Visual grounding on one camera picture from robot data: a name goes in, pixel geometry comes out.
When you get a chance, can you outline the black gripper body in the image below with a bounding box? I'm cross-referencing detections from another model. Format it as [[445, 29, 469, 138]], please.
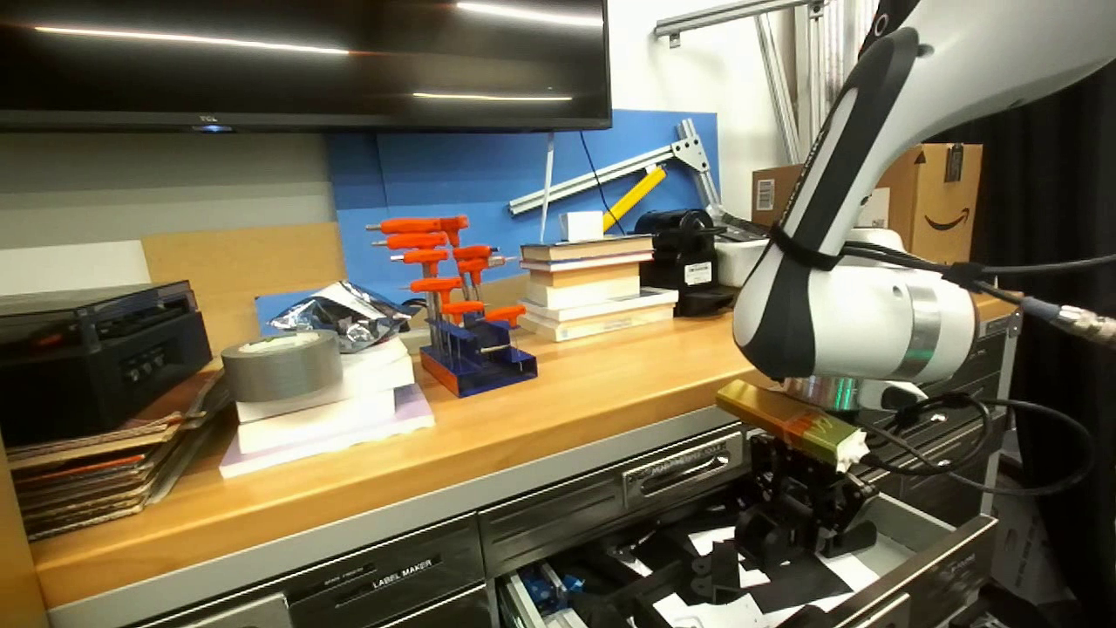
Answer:
[[742, 431, 873, 520]]

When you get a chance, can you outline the grey tool drawer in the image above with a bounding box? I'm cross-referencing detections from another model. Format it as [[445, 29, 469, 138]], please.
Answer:
[[499, 467, 1003, 628]]

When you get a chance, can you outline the black drawer cabinet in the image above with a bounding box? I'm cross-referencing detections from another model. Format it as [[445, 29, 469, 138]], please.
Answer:
[[48, 316, 1025, 628]]

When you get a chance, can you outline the black white checker sheet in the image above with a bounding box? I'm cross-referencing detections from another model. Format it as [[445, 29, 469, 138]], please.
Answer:
[[633, 509, 893, 628]]

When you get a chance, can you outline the black device with white label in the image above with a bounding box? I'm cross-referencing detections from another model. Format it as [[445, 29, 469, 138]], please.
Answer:
[[633, 207, 738, 320]]

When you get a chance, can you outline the stack of books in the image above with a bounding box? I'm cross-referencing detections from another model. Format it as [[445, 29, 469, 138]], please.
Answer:
[[516, 235, 681, 349]]

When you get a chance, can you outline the brown cardboard box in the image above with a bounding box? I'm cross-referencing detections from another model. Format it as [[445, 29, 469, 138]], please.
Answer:
[[746, 138, 988, 265]]

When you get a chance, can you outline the yellow tool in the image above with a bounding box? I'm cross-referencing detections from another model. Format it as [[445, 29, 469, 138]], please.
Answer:
[[599, 165, 674, 235]]

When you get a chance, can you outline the orange hex keys blue stand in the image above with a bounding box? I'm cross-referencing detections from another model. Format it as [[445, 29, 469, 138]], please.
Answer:
[[372, 212, 540, 401]]

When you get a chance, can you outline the small white box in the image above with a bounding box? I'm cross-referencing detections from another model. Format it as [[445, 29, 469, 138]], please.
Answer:
[[564, 207, 606, 245]]

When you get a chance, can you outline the aluminium bar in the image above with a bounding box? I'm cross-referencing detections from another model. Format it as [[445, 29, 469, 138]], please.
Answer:
[[506, 116, 722, 221]]

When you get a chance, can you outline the black curtain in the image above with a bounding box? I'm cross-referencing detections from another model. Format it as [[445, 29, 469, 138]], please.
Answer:
[[928, 57, 1116, 628]]

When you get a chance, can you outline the blue board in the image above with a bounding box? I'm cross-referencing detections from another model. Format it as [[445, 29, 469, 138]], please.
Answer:
[[323, 106, 724, 309]]

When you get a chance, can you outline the silver foil bag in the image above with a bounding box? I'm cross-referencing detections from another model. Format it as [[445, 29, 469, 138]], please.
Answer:
[[272, 275, 416, 355]]

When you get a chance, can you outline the brown cardboard sheet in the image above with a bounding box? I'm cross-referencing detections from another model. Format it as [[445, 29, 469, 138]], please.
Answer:
[[141, 221, 344, 353]]

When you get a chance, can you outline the stack of dark plates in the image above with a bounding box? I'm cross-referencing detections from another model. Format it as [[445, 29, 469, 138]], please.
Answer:
[[2, 369, 231, 544]]

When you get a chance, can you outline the black printer box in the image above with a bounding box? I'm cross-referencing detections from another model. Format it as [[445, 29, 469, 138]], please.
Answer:
[[0, 275, 215, 446]]

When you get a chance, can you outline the white board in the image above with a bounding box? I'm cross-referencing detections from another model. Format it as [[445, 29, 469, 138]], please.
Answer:
[[0, 236, 154, 303]]

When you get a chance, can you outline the gold green wrist camera box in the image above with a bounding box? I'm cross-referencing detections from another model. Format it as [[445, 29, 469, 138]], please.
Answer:
[[712, 378, 873, 470]]

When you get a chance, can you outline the blue handled tool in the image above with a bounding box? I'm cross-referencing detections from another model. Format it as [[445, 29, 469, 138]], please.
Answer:
[[509, 562, 586, 622]]

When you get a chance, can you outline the grey metal frame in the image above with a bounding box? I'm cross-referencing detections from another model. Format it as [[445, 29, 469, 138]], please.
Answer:
[[648, 0, 842, 167]]

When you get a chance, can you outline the grey duct tape roll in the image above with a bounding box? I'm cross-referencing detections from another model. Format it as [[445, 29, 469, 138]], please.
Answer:
[[220, 327, 344, 405]]

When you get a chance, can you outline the black wall monitor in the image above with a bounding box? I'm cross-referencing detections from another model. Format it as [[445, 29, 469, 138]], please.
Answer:
[[0, 0, 619, 134]]

